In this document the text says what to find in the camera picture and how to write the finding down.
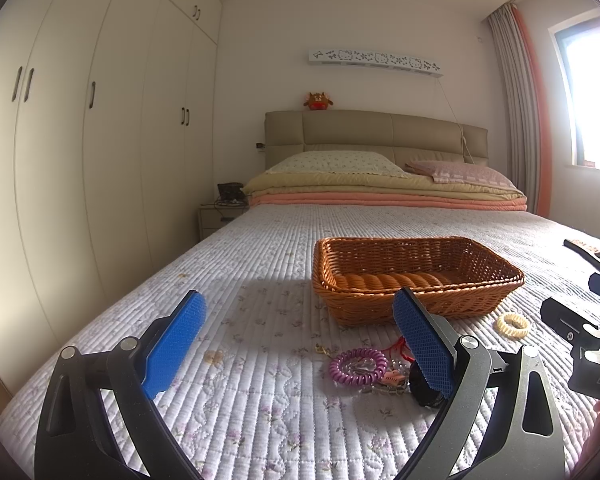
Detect cream spiral hair tie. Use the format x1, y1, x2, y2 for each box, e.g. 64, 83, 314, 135
495, 312, 530, 339

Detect pink-headed key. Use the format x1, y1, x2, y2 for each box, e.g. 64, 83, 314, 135
379, 370, 405, 388

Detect purple spiral hair tie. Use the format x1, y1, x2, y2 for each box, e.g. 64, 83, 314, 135
328, 346, 389, 386

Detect grey and orange curtain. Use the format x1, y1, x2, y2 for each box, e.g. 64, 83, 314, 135
486, 3, 553, 217

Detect pink pillow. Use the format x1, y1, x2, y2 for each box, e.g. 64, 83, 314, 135
405, 160, 517, 191

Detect orange wicker basket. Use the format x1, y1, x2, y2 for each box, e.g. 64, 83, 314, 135
312, 236, 524, 326

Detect white quilted bedspread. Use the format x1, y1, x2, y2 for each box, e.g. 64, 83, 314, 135
0, 205, 600, 479

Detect window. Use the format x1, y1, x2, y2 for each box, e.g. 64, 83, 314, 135
553, 15, 600, 170

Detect beige padded headboard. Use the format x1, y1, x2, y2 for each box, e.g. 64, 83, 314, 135
264, 110, 488, 168

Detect folded yellow pink blankets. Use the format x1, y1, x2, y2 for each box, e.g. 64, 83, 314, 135
244, 172, 527, 211

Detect beige bedside table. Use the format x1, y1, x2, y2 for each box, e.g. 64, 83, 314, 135
198, 202, 249, 240

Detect cream floral pillow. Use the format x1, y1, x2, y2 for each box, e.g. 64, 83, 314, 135
266, 151, 405, 177

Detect dark object on nightstand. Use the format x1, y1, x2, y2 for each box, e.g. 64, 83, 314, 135
215, 182, 248, 207

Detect red plush toy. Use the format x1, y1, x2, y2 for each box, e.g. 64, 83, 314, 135
303, 92, 334, 110

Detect white built-in wardrobe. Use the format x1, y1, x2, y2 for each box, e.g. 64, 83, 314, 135
0, 0, 222, 392

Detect white hello kitty wall lamp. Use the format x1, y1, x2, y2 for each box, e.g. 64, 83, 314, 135
308, 48, 442, 78

